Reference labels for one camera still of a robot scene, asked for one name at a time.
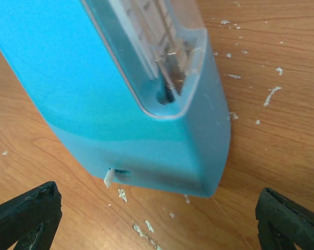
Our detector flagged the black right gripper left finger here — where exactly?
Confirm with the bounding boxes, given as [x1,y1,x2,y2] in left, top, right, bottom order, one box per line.
[0,181,62,249]

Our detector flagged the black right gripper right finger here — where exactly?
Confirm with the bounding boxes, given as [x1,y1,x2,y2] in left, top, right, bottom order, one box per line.
[255,187,314,249]

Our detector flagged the blue metronome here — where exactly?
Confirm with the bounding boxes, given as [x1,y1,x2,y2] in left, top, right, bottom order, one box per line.
[0,1,231,197]

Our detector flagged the clear plastic metronome cover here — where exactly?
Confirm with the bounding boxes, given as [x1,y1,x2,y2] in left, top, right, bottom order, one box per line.
[82,1,207,120]

